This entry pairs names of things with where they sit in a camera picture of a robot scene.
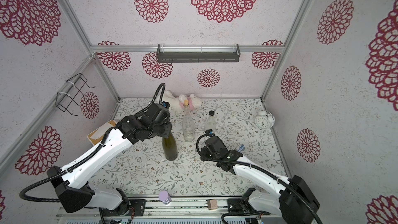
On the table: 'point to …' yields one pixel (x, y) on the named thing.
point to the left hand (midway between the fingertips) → (167, 128)
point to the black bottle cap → (211, 112)
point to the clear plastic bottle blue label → (210, 123)
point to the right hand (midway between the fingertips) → (199, 148)
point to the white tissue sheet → (101, 131)
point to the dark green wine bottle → (169, 147)
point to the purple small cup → (164, 196)
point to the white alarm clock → (265, 120)
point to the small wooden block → (212, 204)
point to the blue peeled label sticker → (241, 148)
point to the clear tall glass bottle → (188, 125)
